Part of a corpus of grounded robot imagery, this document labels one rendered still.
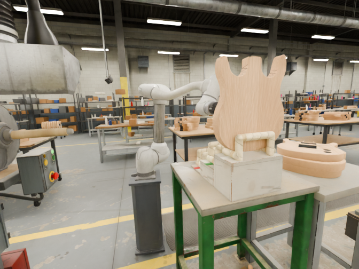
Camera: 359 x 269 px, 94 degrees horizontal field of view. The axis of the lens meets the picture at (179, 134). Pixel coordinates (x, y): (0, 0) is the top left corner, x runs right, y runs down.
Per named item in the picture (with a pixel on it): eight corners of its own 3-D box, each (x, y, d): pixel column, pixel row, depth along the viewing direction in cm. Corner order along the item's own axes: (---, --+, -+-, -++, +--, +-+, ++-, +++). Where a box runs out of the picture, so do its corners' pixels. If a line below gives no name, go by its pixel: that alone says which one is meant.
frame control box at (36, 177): (-19, 219, 77) (-33, 164, 72) (13, 195, 97) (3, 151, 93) (44, 208, 83) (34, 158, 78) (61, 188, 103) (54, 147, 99)
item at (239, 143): (237, 161, 70) (238, 139, 68) (233, 159, 73) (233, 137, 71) (244, 160, 71) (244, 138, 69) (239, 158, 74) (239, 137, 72)
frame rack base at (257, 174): (232, 203, 70) (232, 163, 67) (213, 187, 84) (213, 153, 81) (281, 190, 79) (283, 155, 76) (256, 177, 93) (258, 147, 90)
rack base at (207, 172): (213, 187, 84) (213, 169, 82) (199, 175, 99) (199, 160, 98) (257, 177, 93) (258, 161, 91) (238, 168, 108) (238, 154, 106)
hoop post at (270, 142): (270, 156, 75) (271, 135, 73) (264, 154, 78) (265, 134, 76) (275, 155, 76) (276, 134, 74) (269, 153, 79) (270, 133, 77)
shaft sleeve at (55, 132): (17, 133, 66) (14, 140, 64) (12, 128, 63) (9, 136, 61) (69, 130, 70) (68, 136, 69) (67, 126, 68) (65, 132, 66)
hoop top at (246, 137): (238, 143, 68) (238, 135, 68) (233, 141, 71) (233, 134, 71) (276, 138, 74) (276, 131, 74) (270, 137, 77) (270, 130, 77)
